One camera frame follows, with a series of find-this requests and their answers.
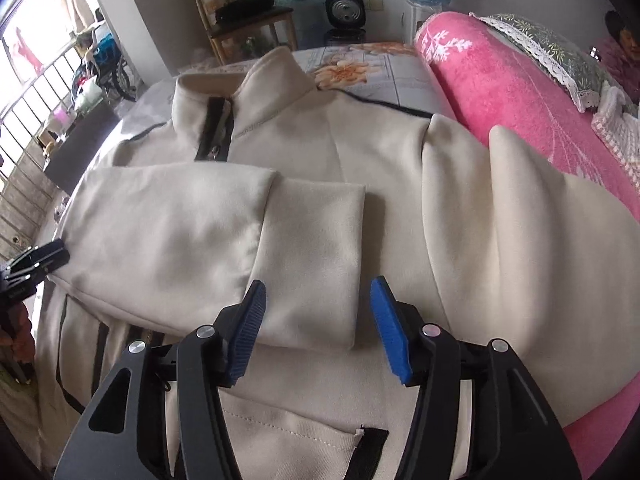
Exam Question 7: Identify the black bag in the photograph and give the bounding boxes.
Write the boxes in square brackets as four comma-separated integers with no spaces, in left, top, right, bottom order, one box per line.
[215,0,278,23]

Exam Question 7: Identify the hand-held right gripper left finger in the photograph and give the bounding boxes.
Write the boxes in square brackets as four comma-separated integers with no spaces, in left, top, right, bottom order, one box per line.
[52,280,268,480]

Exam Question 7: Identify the person's left forearm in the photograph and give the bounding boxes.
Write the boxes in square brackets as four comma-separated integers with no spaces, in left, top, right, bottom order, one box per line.
[0,307,38,386]

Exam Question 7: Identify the wheelchair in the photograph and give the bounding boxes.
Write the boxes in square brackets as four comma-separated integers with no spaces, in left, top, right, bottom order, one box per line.
[72,10,138,103]

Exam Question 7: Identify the wooden chair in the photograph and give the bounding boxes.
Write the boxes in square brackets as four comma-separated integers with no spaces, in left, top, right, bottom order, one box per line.
[185,0,298,66]

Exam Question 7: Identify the pink hanging garment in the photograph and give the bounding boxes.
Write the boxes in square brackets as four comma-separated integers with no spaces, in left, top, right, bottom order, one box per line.
[12,27,46,73]

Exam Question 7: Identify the pink floral blanket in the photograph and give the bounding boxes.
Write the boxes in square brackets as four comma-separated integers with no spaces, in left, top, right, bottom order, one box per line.
[414,10,640,480]

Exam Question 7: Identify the grey floral lace pillow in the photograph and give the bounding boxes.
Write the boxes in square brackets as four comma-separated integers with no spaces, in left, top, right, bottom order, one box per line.
[472,12,621,113]

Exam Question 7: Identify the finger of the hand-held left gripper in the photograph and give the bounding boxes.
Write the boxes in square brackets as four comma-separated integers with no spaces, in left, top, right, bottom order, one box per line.
[9,240,68,272]
[4,255,72,292]

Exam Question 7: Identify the dark brown cabinet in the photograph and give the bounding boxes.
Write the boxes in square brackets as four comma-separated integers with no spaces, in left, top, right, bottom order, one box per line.
[42,100,123,196]

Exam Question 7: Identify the metal window railing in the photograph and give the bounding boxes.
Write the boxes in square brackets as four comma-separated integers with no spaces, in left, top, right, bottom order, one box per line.
[0,45,86,261]

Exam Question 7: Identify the beige hanging coat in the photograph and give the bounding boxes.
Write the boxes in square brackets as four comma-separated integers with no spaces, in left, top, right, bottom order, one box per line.
[55,0,93,33]

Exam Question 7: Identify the cream zip jacket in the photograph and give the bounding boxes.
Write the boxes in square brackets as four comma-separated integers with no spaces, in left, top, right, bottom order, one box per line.
[35,50,640,480]

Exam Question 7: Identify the floral checked bed sheet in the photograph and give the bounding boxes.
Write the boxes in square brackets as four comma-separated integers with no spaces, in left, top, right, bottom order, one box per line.
[35,40,438,466]

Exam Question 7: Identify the white water dispenser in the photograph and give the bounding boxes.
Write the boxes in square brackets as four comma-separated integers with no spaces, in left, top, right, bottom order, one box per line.
[400,0,441,43]

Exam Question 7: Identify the black round fan heater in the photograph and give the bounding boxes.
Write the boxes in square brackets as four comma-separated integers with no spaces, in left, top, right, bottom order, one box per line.
[322,0,366,48]

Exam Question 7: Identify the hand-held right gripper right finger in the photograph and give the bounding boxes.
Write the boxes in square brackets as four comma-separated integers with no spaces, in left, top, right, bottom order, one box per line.
[370,275,583,480]

